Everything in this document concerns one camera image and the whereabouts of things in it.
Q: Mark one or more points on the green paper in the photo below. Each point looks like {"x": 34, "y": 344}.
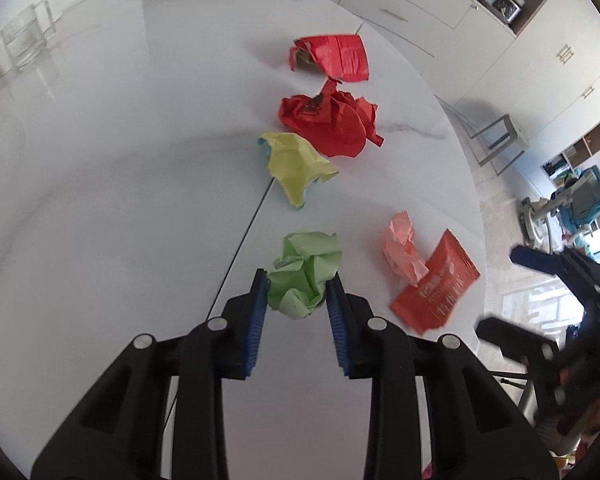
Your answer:
{"x": 299, "y": 275}

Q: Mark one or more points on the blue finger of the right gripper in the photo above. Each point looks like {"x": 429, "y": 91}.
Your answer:
{"x": 559, "y": 265}
{"x": 515, "y": 342}

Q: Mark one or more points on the metal frame stool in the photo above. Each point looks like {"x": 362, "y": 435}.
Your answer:
{"x": 498, "y": 145}

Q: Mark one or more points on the red torn cardboard wrapper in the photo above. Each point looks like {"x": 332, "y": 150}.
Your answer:
{"x": 340, "y": 57}

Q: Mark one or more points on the white drawer cabinet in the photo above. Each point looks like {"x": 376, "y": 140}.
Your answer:
{"x": 483, "y": 68}

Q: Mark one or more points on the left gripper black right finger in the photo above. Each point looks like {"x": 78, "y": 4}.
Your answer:
{"x": 475, "y": 429}

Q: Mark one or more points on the yellow paper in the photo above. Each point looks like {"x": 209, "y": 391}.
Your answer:
{"x": 295, "y": 164}

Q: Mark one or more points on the pink crumpled paper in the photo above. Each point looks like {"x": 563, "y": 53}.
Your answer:
{"x": 400, "y": 251}

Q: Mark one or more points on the red crumpled paper ball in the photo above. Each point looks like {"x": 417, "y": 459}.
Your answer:
{"x": 334, "y": 122}

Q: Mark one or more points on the clear glass container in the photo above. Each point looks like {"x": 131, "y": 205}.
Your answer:
{"x": 26, "y": 36}

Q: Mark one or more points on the orange-red flat packet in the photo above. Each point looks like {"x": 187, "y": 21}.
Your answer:
{"x": 429, "y": 304}

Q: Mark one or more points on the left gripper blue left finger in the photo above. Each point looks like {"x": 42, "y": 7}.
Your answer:
{"x": 115, "y": 431}

